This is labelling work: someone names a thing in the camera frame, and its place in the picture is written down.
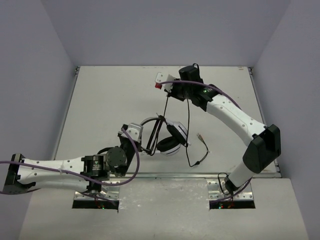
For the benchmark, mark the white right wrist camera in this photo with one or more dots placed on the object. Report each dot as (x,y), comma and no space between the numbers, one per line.
(166,81)

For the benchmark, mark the white black headphones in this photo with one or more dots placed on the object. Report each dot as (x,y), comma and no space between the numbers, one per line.
(170,145)

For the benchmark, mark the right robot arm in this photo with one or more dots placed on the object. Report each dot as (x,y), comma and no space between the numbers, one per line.
(263,142)

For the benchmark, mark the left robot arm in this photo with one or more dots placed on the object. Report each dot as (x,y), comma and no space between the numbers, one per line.
(82,174)

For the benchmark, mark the metal table edge rail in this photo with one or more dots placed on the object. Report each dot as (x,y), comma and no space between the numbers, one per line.
(205,175)

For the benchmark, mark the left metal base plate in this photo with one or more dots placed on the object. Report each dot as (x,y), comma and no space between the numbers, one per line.
(111,193)

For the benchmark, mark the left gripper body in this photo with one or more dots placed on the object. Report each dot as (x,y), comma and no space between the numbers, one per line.
(130,144)

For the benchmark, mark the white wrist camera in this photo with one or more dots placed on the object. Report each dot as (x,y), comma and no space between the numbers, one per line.
(166,81)
(134,130)

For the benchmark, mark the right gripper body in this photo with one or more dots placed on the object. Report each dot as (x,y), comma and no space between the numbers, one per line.
(179,91)

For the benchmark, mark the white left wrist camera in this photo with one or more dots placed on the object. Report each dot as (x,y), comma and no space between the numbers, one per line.
(134,130)

